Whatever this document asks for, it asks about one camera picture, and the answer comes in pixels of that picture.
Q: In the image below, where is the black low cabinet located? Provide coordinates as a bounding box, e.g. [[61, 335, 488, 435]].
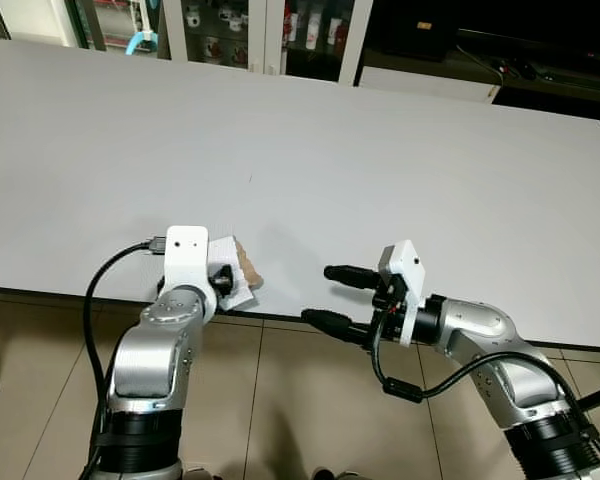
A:
[[358, 0, 600, 131]]

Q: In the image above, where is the black power strip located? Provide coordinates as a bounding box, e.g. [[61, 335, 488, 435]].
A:
[[485, 58, 541, 83]]

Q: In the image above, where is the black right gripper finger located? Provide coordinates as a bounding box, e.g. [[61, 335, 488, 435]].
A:
[[300, 308, 376, 348], [323, 264, 381, 291]]

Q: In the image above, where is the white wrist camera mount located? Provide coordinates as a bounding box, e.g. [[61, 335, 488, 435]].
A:
[[164, 225, 213, 294], [378, 240, 428, 348]]

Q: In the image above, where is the white brown cardboard scrap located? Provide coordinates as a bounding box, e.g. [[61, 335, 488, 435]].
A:
[[208, 235, 266, 309]]

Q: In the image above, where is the light blue hook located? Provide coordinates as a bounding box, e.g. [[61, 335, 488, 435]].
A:
[[125, 28, 161, 53]]

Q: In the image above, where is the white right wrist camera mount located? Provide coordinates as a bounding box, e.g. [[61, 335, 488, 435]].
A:
[[378, 240, 428, 348]]

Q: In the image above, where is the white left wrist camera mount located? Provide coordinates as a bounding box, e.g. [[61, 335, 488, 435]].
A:
[[164, 225, 213, 294]]

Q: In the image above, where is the white glass door cabinet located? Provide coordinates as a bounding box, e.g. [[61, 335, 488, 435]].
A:
[[0, 0, 373, 86]]

